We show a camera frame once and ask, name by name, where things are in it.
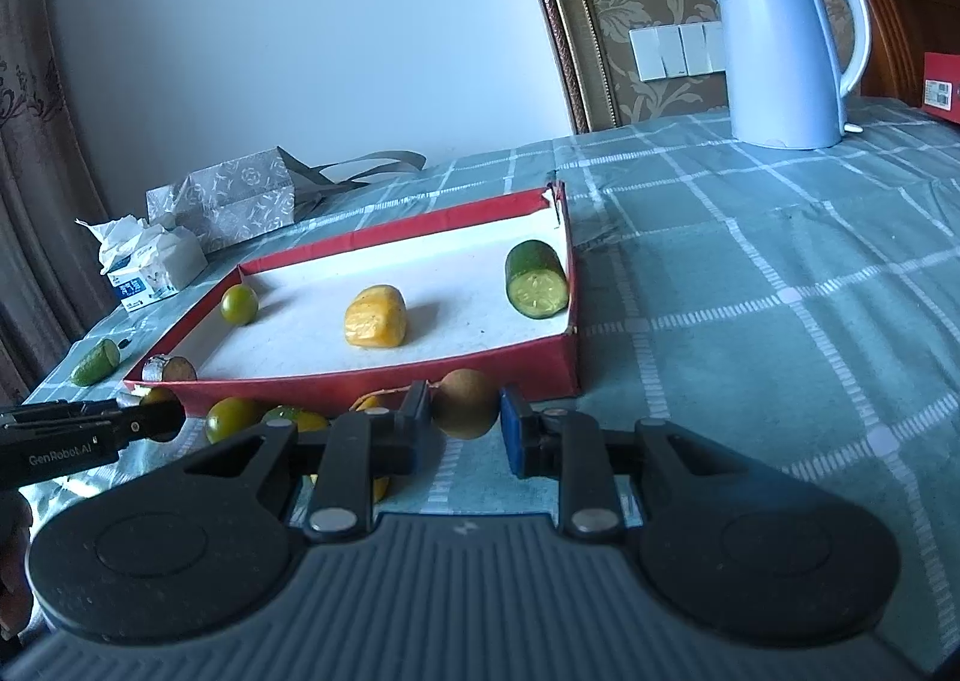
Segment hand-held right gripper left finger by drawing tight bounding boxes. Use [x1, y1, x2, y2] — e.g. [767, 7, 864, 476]
[184, 381, 432, 541]

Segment cut cucumber piece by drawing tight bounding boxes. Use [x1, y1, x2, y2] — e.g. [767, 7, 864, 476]
[504, 240, 571, 320]

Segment grey patterned gift bag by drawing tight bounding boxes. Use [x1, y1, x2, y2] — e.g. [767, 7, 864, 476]
[146, 147, 427, 254]

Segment tissue pack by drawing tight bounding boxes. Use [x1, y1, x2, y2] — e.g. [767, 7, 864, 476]
[75, 214, 209, 313]

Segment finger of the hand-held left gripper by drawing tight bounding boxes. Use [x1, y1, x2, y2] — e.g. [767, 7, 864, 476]
[112, 401, 186, 443]

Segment white wall switch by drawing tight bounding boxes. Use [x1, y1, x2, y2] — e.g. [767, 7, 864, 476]
[628, 21, 728, 82]

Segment light blue electric kettle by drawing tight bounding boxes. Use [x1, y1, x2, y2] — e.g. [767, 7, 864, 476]
[701, 0, 872, 149]

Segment red packet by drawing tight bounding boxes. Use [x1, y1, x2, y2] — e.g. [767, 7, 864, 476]
[921, 51, 960, 125]

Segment red cardboard box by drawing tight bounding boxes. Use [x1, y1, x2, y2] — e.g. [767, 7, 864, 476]
[124, 180, 582, 419]

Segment wooden chair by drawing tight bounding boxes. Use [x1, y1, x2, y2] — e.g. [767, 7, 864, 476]
[821, 0, 960, 108]

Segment green tomato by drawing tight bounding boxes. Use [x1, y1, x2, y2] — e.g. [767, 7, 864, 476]
[205, 396, 265, 444]
[220, 283, 260, 327]

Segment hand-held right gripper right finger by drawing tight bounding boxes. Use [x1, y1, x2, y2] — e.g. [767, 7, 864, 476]
[501, 387, 751, 539]

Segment dark eggplant piece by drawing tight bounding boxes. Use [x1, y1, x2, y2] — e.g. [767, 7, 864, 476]
[142, 355, 198, 383]
[262, 405, 331, 431]

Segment brown curtain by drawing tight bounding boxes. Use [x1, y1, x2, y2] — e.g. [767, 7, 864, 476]
[0, 0, 113, 404]

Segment brown kiwi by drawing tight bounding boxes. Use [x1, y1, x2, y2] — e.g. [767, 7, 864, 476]
[431, 368, 502, 440]

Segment cucumber end piece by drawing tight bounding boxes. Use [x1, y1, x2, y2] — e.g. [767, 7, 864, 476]
[70, 338, 122, 387]

